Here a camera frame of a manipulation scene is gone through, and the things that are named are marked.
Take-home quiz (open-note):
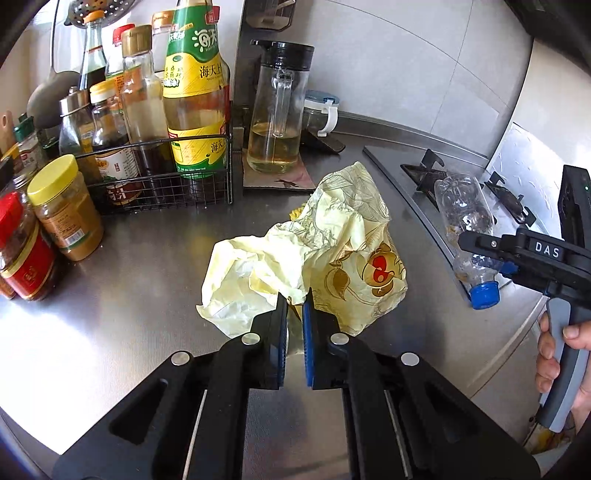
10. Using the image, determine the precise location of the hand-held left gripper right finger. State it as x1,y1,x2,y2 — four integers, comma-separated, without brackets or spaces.
302,288,541,480

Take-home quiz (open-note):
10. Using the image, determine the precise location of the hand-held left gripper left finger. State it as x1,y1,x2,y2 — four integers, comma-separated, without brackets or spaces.
53,293,289,480

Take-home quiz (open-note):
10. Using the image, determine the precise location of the clear plastic bottle blue cap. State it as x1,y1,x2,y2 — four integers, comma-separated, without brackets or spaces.
434,173,502,310

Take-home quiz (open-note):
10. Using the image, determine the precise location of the yellow leaf print wrapper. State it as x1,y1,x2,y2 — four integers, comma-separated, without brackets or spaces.
288,161,409,337

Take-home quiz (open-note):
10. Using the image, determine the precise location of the person's right hand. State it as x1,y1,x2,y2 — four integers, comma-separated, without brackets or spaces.
536,314,591,423

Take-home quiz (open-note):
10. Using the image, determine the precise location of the steel gas stove top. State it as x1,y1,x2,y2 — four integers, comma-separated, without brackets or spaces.
362,145,550,298

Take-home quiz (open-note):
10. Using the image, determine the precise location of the foil splash panel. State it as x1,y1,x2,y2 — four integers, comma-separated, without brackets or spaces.
485,122,583,241

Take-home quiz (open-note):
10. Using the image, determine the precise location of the cardboard coaster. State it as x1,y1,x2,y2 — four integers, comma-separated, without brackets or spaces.
242,154,319,192

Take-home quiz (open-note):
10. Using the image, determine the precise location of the black stand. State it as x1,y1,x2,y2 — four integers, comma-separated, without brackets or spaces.
305,131,346,153

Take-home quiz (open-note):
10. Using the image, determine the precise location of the glass oil dispenser black lid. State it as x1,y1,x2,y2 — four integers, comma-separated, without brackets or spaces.
247,39,315,175

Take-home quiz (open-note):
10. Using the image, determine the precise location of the glass jar blue lid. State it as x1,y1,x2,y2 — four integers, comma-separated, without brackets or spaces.
302,90,341,137

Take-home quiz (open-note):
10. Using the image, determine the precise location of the yellow lid jar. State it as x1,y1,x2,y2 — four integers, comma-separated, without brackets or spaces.
27,154,105,261

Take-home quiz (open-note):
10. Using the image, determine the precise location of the large green label bottle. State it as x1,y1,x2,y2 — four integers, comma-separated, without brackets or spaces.
163,0,232,181

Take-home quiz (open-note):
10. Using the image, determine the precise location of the large red lid jar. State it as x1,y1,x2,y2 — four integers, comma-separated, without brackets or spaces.
0,191,58,301

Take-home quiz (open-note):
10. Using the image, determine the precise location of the small yellow cap dark bottle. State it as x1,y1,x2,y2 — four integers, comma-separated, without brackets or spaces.
89,80,139,204

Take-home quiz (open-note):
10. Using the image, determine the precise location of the gold cap glass bottle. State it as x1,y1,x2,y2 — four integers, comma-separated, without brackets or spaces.
121,25,174,176

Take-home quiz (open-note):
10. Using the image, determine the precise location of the steel cap glass bottle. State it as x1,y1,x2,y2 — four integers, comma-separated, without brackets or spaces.
59,88,100,181

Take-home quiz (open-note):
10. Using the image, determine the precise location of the green cap spice bottle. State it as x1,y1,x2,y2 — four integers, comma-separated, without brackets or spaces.
13,114,44,171

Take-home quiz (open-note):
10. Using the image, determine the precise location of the red cap bottle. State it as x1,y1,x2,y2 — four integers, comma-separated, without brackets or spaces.
105,24,136,79

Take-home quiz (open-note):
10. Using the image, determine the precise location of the black wok ladle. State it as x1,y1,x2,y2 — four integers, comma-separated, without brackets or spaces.
27,0,81,130

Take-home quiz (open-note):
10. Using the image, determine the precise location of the dark bottle orange cap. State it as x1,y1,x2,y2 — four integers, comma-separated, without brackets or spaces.
78,10,108,90

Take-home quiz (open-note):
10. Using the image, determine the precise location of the steel skimmer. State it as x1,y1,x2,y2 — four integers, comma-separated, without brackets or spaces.
65,0,139,26

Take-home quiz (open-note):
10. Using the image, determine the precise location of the black wire basket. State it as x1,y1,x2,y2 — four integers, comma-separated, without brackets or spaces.
76,134,234,215

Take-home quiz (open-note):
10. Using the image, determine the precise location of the wall seasoning box rack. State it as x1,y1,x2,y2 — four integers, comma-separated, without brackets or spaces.
245,0,296,26

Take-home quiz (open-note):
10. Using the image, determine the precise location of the wooden handle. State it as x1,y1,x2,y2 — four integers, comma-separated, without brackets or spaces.
0,110,17,155

